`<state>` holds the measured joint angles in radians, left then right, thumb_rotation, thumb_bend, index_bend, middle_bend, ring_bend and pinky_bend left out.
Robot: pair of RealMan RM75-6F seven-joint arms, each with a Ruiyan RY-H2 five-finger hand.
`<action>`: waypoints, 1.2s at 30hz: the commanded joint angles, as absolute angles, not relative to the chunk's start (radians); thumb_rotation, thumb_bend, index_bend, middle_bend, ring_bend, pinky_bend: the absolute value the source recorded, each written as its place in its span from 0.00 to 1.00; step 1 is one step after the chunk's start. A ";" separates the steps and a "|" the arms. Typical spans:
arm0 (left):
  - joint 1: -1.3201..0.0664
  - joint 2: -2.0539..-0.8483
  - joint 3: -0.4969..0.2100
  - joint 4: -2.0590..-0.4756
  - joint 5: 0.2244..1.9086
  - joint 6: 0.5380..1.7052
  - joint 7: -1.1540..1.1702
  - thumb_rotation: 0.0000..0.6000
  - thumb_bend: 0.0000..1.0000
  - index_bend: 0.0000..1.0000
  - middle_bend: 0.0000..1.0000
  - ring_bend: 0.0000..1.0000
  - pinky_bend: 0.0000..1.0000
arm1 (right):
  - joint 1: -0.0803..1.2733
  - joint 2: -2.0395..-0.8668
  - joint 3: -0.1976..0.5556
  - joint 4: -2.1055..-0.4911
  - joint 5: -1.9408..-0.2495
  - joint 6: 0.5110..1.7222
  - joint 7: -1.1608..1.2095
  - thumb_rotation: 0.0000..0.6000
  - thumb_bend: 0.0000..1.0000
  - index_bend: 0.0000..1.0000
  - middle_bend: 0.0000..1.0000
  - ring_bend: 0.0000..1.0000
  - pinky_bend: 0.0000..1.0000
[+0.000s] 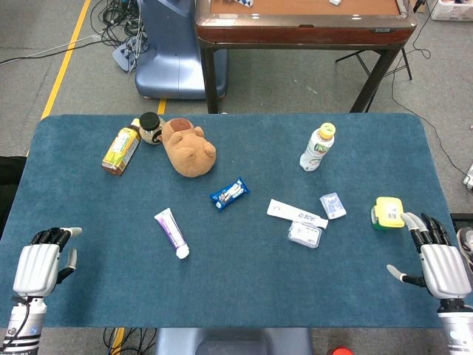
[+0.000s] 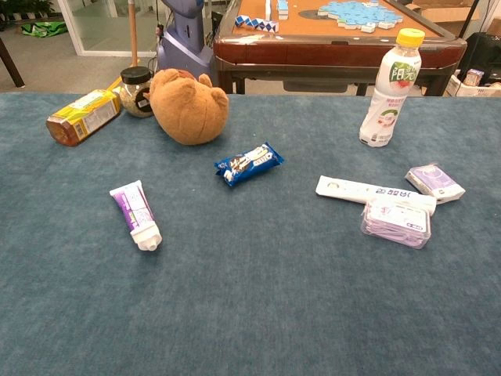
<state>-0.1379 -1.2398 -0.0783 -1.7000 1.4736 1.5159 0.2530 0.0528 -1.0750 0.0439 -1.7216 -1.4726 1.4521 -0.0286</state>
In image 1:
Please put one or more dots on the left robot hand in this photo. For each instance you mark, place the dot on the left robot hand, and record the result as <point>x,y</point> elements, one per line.
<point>35,266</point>

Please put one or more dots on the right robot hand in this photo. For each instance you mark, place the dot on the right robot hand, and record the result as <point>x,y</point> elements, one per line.
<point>441,268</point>

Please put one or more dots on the purple white tube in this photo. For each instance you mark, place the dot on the purple white tube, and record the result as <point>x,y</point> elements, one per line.
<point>170,231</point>

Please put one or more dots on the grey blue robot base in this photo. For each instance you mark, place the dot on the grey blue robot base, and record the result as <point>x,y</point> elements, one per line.
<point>236,342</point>

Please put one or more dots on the white bottle yellow cap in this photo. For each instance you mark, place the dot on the white bottle yellow cap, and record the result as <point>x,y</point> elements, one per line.
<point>316,151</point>

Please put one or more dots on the teal blue cloth-covered table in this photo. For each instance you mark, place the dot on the teal blue cloth-covered table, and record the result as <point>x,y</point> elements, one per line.
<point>236,288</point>

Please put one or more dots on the grey sneaker shoe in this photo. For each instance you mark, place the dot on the grey sneaker shoe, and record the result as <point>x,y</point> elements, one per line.
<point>466,247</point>

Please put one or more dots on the black floor box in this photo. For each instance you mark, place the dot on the black floor box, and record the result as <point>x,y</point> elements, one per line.
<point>462,221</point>

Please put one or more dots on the yellow green lidded box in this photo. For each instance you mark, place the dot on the yellow green lidded box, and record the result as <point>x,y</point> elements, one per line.
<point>388,212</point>

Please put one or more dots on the white grey floor device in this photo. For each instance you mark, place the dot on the white grey floor device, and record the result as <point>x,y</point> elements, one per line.
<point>468,182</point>

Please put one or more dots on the small purple white pack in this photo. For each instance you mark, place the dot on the small purple white pack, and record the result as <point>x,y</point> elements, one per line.
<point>332,205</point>

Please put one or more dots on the red round button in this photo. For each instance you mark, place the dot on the red round button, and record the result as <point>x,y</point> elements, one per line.
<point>341,351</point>

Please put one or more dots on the clear purple floss box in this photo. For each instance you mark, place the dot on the clear purple floss box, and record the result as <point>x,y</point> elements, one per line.
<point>305,234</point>

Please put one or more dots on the yellow label tea bottle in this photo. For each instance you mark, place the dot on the yellow label tea bottle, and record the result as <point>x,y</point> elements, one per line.
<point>120,151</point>

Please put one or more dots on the long white carton box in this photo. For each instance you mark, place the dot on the long white carton box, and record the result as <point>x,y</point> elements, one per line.
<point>284,211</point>

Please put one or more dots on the glass jar black lid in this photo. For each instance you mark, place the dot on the glass jar black lid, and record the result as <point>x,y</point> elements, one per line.
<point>149,127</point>

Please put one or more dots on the brown plush capybara toy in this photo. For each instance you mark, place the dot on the brown plush capybara toy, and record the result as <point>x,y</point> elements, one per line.
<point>188,155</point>

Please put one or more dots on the blue cookie packet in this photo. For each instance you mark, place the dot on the blue cookie packet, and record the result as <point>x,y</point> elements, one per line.
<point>229,194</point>

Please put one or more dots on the black folding stand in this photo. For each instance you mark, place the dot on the black folding stand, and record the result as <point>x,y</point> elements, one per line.
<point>407,63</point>

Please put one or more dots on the grey power strip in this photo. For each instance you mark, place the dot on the grey power strip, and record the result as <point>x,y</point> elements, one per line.
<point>123,55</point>

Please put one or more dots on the grey blue machine base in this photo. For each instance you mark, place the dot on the grey blue machine base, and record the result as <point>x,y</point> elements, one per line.
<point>166,66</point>

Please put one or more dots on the white storage box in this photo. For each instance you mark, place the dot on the white storage box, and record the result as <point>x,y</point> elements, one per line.
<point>452,11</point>

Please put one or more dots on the brown mahjong table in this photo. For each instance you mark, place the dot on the brown mahjong table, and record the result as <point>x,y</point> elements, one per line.
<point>295,35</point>

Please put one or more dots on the small white block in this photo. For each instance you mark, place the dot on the small white block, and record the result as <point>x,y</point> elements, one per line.
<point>335,2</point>

